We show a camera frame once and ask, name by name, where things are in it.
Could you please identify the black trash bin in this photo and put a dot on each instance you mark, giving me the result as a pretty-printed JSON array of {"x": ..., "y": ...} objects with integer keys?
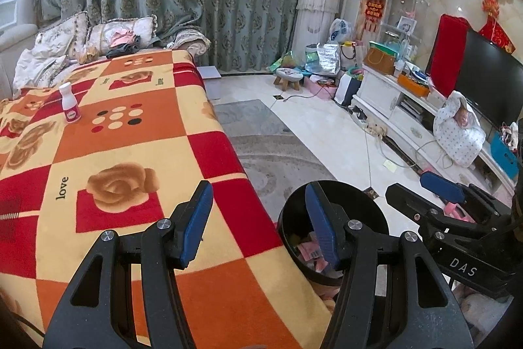
[{"x": 359, "y": 206}]

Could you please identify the red orange printed blanket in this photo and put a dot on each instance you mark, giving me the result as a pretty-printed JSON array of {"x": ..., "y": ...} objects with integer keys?
[{"x": 122, "y": 128}]

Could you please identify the cream embroidered pillow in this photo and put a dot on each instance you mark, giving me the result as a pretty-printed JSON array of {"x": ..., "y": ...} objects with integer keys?
[
  {"x": 143, "y": 32},
  {"x": 61, "y": 34}
]

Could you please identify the blue box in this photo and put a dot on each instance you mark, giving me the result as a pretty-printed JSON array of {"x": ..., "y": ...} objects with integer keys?
[{"x": 503, "y": 152}]

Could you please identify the navy white bag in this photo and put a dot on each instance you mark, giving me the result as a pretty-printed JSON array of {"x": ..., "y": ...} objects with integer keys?
[{"x": 347, "y": 89}]

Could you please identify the pink cloth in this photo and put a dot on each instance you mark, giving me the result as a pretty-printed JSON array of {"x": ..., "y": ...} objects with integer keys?
[{"x": 120, "y": 36}]

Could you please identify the small wooden stool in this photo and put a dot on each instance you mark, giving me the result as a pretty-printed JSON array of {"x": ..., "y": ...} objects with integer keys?
[{"x": 288, "y": 77}]

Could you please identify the pink fluffy slipper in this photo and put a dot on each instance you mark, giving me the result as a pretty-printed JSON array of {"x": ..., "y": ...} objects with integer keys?
[{"x": 482, "y": 310}]

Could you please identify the white power strip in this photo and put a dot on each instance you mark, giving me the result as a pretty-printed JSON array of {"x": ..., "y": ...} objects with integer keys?
[{"x": 375, "y": 130}]

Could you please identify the doll in dotted blanket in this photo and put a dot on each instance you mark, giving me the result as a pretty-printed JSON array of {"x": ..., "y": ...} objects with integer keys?
[{"x": 457, "y": 136}]

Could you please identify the red hanging decoration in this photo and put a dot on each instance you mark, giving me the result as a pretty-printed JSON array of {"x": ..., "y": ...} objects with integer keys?
[{"x": 374, "y": 11}]

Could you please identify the silver foil bag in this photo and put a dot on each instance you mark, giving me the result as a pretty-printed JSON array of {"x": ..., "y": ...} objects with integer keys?
[{"x": 328, "y": 60}]

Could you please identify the orange box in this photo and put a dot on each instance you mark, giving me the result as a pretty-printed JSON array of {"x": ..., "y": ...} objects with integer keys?
[{"x": 412, "y": 85}]

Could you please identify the white plastic bag blue print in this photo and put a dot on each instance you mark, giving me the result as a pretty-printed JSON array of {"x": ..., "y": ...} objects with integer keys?
[{"x": 341, "y": 31}]

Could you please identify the white pill bottle pink label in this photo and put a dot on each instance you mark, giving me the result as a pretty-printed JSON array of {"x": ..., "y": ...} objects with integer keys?
[{"x": 69, "y": 105}]

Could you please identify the grey patterned rug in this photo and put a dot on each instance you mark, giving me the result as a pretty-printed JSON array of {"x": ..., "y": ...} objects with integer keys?
[{"x": 261, "y": 152}]

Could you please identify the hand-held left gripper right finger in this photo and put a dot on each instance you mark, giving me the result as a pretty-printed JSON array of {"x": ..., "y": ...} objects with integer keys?
[{"x": 322, "y": 226}]

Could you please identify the pink dark clothes pile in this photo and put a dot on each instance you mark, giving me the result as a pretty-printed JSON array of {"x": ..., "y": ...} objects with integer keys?
[{"x": 122, "y": 51}]

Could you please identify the brown gift bag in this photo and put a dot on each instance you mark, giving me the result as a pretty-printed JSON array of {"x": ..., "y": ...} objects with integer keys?
[{"x": 380, "y": 62}]

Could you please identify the red cloth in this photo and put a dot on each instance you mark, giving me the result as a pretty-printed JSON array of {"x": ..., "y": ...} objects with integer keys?
[{"x": 447, "y": 50}]

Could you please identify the black television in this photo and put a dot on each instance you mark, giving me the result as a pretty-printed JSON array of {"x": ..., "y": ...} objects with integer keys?
[{"x": 490, "y": 75}]

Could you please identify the white lace appliance cover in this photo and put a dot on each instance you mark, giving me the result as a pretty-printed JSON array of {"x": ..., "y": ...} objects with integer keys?
[{"x": 318, "y": 5}]

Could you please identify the photo frame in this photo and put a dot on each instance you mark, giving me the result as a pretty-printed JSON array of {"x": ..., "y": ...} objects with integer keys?
[{"x": 406, "y": 25}]

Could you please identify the pink box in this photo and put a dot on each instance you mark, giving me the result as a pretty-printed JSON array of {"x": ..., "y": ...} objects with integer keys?
[{"x": 322, "y": 87}]

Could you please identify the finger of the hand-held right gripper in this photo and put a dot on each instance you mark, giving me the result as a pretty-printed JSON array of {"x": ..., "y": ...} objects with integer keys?
[
  {"x": 408, "y": 204},
  {"x": 441, "y": 185}
]

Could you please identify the white TV cabinet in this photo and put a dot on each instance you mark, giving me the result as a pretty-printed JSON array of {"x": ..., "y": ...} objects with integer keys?
[{"x": 384, "y": 95}]

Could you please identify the green snack bag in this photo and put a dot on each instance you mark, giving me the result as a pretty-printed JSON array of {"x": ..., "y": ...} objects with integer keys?
[{"x": 282, "y": 62}]

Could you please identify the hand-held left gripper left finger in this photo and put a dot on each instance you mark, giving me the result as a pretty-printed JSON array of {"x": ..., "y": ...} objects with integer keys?
[{"x": 196, "y": 226}]

